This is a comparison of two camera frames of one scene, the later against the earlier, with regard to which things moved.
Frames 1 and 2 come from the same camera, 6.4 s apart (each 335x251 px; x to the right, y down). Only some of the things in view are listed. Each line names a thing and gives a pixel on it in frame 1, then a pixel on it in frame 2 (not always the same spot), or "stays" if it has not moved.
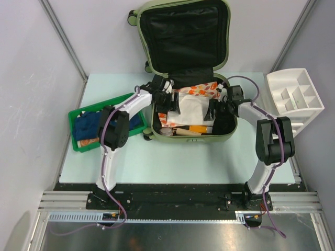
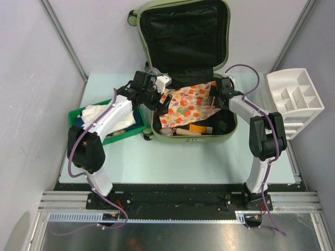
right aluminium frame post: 300,20 stays
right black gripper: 213,104 → 213,93
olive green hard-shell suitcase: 186,43 stays
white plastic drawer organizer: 292,94 stays
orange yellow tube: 203,129 stays
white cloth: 193,110 → 125,121
